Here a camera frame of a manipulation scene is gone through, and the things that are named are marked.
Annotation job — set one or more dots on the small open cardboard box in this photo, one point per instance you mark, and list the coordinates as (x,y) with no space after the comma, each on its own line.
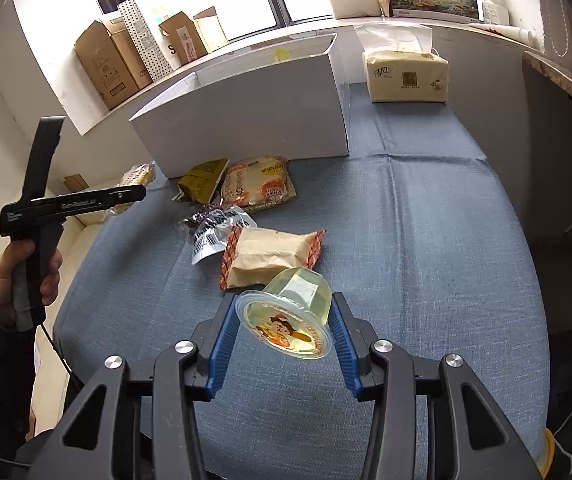
(193,38)

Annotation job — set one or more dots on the dark olive snack packet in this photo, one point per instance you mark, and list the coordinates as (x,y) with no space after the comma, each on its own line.
(201,182)

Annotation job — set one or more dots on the white bottle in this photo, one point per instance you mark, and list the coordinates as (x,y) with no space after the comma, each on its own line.
(495,14)

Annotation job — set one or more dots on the dark wooden side shelf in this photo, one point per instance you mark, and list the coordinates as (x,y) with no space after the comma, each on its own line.
(566,85)

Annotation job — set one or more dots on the white dotted paper bag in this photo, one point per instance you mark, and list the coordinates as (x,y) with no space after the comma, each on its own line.
(144,40)

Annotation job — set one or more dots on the yellow bowl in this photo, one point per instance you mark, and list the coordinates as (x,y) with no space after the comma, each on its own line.
(545,460)

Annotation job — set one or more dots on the silver black snack packet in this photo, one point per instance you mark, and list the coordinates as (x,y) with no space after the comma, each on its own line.
(207,228)

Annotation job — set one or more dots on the orange bread bag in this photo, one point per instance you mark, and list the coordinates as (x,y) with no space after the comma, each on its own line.
(258,183)

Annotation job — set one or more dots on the yellow jelly cup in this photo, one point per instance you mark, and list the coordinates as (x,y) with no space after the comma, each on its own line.
(290,315)

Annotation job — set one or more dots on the yellow tissue pack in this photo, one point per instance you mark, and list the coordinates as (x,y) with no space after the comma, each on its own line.
(400,65)

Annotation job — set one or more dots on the large brown cardboard box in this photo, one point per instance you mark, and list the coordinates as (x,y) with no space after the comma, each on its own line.
(108,55)

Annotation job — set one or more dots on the brown red-edged snack packet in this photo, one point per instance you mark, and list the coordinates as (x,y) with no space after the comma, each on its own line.
(253,256)

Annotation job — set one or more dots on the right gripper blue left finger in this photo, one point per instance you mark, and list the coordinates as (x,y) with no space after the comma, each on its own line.
(215,340)

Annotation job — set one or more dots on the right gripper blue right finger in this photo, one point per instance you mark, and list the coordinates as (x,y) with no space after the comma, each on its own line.
(353,339)

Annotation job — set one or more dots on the person left hand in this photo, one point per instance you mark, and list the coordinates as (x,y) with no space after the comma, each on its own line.
(15,253)

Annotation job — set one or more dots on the white tube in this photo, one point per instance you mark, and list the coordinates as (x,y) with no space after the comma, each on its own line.
(523,35)

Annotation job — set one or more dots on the white storage box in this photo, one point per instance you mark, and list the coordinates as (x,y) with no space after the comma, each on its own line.
(288,99)

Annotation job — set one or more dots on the round bread pack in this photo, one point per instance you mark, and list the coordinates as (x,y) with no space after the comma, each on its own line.
(142,174)

